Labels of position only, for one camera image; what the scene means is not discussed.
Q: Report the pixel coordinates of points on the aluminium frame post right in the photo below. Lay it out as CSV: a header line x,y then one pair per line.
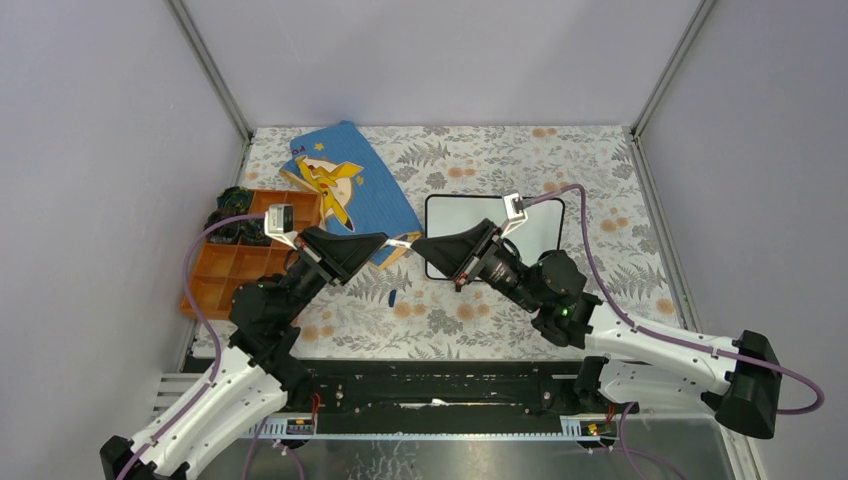
x,y
679,54

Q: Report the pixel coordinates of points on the dark patterned cloth roll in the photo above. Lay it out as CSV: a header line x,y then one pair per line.
x,y
235,199
226,234
252,234

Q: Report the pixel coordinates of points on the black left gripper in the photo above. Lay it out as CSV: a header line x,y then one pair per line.
x,y
337,258

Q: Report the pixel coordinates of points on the blue Pikachu cloth bag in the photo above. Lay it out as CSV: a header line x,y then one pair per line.
x,y
357,191

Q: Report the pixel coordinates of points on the aluminium frame post left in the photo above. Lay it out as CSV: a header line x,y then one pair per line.
x,y
185,22

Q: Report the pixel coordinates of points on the orange wooden compartment tray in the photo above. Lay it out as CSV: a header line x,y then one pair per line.
x,y
220,269

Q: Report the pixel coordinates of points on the white whiteboard black frame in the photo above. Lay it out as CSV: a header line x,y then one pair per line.
x,y
452,214

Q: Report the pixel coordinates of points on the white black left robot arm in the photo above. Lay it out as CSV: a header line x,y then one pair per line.
x,y
254,375

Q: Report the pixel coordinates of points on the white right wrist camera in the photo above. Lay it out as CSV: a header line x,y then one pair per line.
x,y
515,214

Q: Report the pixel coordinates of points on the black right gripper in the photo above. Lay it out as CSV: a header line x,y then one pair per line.
x,y
450,253

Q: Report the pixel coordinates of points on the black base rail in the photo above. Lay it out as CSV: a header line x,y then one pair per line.
x,y
536,387

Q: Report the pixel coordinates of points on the aluminium frame post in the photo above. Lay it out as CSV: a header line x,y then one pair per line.
x,y
679,54
185,22

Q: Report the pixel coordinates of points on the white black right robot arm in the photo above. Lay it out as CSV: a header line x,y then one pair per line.
x,y
730,377

